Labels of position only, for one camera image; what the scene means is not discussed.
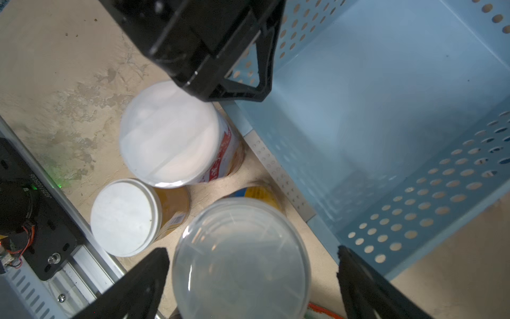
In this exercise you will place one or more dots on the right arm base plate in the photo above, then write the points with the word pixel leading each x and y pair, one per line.
pixel 35 228

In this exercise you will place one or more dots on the clear-lid colourful can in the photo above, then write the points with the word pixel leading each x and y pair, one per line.
pixel 242 258

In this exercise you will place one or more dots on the small white-lid yellow can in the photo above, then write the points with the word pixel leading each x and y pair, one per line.
pixel 128 215

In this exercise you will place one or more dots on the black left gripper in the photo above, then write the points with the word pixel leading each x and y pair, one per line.
pixel 200 43

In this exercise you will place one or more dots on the aluminium front rail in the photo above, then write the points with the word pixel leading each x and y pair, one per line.
pixel 88 274

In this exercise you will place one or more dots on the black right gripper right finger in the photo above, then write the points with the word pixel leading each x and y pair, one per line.
pixel 367 294

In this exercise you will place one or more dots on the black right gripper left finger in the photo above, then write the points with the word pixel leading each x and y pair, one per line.
pixel 137 294

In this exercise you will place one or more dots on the light blue plastic basket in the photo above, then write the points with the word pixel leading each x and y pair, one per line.
pixel 387 127

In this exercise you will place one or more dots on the tall white-lid red label can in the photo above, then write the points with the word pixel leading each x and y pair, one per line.
pixel 170 139

